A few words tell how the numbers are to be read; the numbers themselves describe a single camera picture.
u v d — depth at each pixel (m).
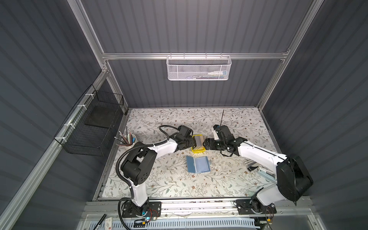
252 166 0.86
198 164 0.89
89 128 0.73
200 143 0.94
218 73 0.91
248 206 0.72
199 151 0.94
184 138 0.74
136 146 0.50
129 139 0.91
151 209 0.74
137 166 0.49
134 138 0.91
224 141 0.67
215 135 0.72
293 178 0.44
